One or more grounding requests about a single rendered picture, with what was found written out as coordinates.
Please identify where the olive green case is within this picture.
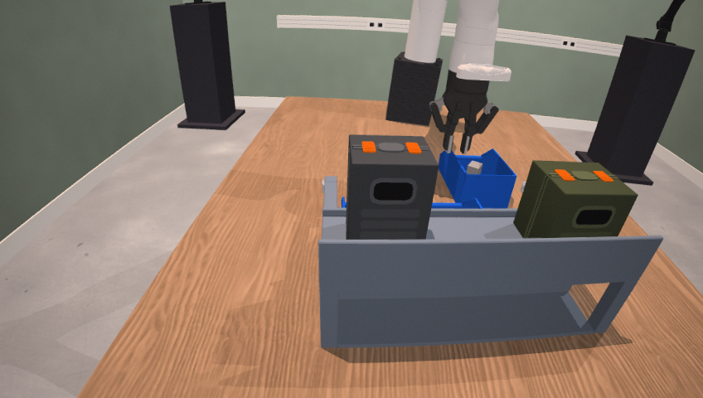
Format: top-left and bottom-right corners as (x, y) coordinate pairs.
(513, 160), (638, 238)

